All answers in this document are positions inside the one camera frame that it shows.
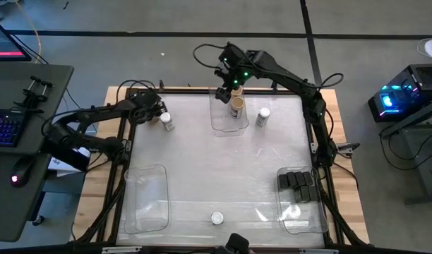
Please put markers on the black frame clip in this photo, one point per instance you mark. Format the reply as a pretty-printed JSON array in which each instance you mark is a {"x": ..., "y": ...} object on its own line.
[
  {"x": 274, "y": 84},
  {"x": 161, "y": 85}
]

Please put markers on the black metal stand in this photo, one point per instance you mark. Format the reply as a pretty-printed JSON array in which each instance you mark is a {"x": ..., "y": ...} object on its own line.
[{"x": 410, "y": 120}]

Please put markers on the black aluminium table frame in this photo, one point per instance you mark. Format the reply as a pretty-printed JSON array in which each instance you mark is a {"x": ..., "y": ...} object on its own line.
[{"x": 187, "y": 92}]

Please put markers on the clear plastic bin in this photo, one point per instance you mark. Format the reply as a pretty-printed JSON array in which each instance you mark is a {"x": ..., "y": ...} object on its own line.
[
  {"x": 307, "y": 222},
  {"x": 147, "y": 204},
  {"x": 223, "y": 123}
]

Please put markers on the silver edge bracket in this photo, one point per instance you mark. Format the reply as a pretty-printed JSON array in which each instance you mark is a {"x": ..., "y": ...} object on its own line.
[
  {"x": 120, "y": 250},
  {"x": 318, "y": 251}
]

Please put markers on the white pedestal stand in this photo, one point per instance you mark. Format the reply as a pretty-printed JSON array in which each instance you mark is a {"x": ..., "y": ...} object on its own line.
[{"x": 431, "y": 49}]

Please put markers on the black computer mouse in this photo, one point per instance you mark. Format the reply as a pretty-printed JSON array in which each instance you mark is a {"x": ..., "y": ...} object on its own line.
[{"x": 22, "y": 169}]

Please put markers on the computer monitor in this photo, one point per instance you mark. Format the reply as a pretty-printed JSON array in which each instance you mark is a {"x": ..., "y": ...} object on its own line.
[{"x": 4, "y": 42}]

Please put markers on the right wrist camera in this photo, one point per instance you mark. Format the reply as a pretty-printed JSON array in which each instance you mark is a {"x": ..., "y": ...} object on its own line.
[{"x": 231, "y": 54}]

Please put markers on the grey desk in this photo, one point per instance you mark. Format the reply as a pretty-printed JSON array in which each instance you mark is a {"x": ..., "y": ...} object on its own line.
[{"x": 11, "y": 211}]

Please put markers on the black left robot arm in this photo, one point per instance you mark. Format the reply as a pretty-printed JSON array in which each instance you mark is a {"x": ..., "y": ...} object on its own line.
[{"x": 96, "y": 112}]

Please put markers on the black clamp stand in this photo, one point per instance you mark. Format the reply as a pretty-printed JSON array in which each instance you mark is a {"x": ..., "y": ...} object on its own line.
[{"x": 36, "y": 88}]

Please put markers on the white printed carton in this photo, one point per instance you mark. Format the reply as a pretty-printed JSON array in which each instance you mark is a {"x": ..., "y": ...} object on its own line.
[{"x": 69, "y": 168}]

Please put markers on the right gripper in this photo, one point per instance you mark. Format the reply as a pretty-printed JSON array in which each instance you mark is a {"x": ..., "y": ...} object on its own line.
[{"x": 233, "y": 75}]

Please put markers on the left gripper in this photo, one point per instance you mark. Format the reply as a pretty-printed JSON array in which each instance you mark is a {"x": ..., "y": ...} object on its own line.
[{"x": 147, "y": 106}]

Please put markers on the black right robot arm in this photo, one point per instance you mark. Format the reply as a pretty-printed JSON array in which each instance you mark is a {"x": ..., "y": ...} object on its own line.
[{"x": 290, "y": 77}]

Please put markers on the grey clamp bracket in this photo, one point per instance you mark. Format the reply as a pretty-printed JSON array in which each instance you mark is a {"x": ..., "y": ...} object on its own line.
[{"x": 346, "y": 147}]

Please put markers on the black keyboard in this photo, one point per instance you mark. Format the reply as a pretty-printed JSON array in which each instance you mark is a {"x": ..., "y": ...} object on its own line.
[{"x": 4, "y": 127}]

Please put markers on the computer tower with coloured lights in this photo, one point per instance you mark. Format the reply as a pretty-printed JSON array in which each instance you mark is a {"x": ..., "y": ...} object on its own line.
[{"x": 424, "y": 75}]

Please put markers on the white-lid glass spice jar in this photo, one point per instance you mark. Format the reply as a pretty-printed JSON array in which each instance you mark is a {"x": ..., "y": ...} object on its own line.
[
  {"x": 263, "y": 113},
  {"x": 165, "y": 117},
  {"x": 217, "y": 217}
]

